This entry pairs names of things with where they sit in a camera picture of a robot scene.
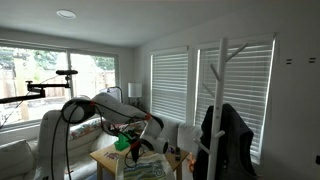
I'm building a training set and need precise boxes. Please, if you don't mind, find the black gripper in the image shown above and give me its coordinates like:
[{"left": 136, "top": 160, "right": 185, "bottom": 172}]
[{"left": 130, "top": 141, "right": 141, "bottom": 162}]

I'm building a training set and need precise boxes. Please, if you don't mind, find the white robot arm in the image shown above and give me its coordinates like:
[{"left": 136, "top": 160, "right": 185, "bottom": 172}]
[{"left": 34, "top": 92, "right": 168, "bottom": 180}]

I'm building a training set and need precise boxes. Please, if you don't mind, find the wooden side table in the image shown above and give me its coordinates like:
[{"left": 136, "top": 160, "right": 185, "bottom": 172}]
[{"left": 90, "top": 134, "right": 192, "bottom": 180}]

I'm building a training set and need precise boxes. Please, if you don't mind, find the small purple object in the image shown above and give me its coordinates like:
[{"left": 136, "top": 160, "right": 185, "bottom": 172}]
[{"left": 168, "top": 147, "right": 175, "bottom": 154}]

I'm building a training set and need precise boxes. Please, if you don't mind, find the black remote control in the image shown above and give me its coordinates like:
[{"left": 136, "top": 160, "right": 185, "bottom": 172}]
[{"left": 175, "top": 147, "right": 181, "bottom": 161}]

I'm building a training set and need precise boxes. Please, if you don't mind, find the orange object by table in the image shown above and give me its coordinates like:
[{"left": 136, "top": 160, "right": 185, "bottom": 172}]
[{"left": 188, "top": 158, "right": 196, "bottom": 172}]

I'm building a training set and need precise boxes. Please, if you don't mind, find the white table lamp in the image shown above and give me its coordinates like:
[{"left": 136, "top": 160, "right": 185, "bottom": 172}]
[{"left": 128, "top": 83, "right": 142, "bottom": 107}]

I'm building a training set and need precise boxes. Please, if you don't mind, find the floral cushion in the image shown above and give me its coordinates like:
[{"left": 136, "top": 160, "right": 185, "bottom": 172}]
[{"left": 69, "top": 118, "right": 101, "bottom": 140}]

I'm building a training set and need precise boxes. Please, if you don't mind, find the left window blind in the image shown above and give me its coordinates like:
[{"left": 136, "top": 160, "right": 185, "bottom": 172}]
[{"left": 151, "top": 52, "right": 188, "bottom": 121}]

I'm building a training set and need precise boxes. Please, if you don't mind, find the window blind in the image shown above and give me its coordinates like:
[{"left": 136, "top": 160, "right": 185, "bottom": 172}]
[
  {"left": 194, "top": 38, "right": 275, "bottom": 164},
  {"left": 151, "top": 52, "right": 188, "bottom": 121}
]

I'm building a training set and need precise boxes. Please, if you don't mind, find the white coat rack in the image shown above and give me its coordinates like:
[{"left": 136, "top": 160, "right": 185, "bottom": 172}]
[{"left": 194, "top": 37, "right": 248, "bottom": 180}]

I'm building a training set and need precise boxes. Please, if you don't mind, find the dark grey hanging jacket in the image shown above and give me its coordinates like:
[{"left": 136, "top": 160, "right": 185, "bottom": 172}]
[{"left": 193, "top": 103, "right": 257, "bottom": 180}]

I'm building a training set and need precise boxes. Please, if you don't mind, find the white sofa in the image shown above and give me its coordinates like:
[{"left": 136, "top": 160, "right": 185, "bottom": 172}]
[{"left": 0, "top": 120, "right": 202, "bottom": 180}]

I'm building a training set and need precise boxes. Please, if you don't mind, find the right window blind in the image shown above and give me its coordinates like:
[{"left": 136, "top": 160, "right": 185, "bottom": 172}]
[{"left": 194, "top": 38, "right": 275, "bottom": 164}]

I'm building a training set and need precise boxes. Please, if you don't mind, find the round ceiling light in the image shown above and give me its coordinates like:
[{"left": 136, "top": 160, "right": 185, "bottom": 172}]
[{"left": 56, "top": 9, "right": 77, "bottom": 19}]

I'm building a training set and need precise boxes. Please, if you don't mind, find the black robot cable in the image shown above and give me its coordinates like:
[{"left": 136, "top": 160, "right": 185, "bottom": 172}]
[{"left": 49, "top": 99, "right": 151, "bottom": 180}]

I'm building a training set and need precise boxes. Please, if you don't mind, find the black camera on boom arm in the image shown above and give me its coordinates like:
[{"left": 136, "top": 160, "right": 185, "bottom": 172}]
[{"left": 0, "top": 70, "right": 78, "bottom": 104}]

